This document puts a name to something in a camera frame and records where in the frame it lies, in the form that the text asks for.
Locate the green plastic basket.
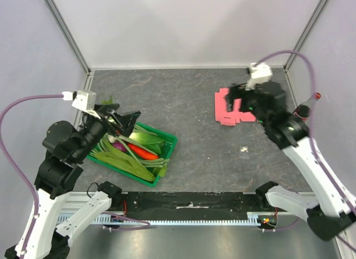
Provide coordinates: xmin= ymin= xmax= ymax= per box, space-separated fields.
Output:
xmin=89 ymin=123 xmax=177 ymax=187

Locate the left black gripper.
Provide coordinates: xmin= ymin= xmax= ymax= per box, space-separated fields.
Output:
xmin=73 ymin=102 xmax=142 ymax=161

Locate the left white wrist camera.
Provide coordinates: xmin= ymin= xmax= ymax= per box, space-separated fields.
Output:
xmin=62 ymin=90 xmax=96 ymax=112

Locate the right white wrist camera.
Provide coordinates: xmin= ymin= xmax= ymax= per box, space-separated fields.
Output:
xmin=245 ymin=63 xmax=273 ymax=90

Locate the grey cable duct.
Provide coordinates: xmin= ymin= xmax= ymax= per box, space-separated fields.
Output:
xmin=55 ymin=213 xmax=268 ymax=226

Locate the purple cable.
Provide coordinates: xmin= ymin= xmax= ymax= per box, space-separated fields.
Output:
xmin=0 ymin=94 xmax=65 ymax=251
xmin=257 ymin=50 xmax=356 ymax=251

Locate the cola glass bottle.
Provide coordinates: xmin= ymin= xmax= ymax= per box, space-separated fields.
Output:
xmin=293 ymin=92 xmax=321 ymax=121

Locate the purple onion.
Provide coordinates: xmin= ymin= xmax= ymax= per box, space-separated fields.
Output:
xmin=112 ymin=141 xmax=127 ymax=153

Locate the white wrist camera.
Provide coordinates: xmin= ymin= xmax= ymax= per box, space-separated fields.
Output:
xmin=62 ymin=90 xmax=96 ymax=112
xmin=245 ymin=63 xmax=273 ymax=90

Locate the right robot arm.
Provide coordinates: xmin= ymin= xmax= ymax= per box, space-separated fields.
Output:
xmin=225 ymin=81 xmax=355 ymax=241

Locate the orange carrot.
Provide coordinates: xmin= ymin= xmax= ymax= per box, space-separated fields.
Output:
xmin=128 ymin=143 xmax=159 ymax=160

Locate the green leafy vegetable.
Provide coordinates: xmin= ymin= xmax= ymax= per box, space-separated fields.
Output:
xmin=87 ymin=134 xmax=170 ymax=186

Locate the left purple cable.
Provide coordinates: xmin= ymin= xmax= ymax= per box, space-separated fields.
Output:
xmin=0 ymin=94 xmax=65 ymax=251

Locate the small clear plastic bag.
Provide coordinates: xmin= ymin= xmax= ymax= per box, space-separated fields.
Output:
xmin=239 ymin=145 xmax=250 ymax=159

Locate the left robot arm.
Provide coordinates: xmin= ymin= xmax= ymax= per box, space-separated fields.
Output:
xmin=4 ymin=104 xmax=141 ymax=258

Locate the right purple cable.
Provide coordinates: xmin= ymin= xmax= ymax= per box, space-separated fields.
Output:
xmin=257 ymin=50 xmax=356 ymax=251

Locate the pink paper box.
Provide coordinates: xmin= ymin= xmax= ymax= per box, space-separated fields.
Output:
xmin=215 ymin=88 xmax=256 ymax=126

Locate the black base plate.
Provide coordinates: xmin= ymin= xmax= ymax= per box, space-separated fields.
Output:
xmin=109 ymin=192 xmax=275 ymax=221

